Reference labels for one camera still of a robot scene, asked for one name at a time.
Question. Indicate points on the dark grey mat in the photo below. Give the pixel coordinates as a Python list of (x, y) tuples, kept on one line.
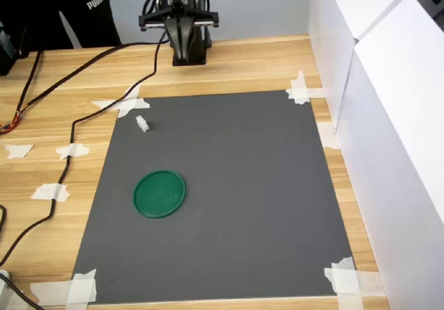
[(225, 185)]

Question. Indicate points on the white tape piece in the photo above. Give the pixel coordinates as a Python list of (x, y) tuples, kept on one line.
[(298, 93), (78, 150), (327, 136), (81, 287), (343, 282), (130, 103), (19, 150), (46, 192)]

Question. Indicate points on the small white plastic terminal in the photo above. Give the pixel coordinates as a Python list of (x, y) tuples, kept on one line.
[(143, 123)]

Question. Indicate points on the white cardboard partition box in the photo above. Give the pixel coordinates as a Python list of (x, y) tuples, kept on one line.
[(329, 46), (399, 150)]

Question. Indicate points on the round green lid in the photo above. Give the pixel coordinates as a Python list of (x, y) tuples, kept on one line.
[(159, 193)]

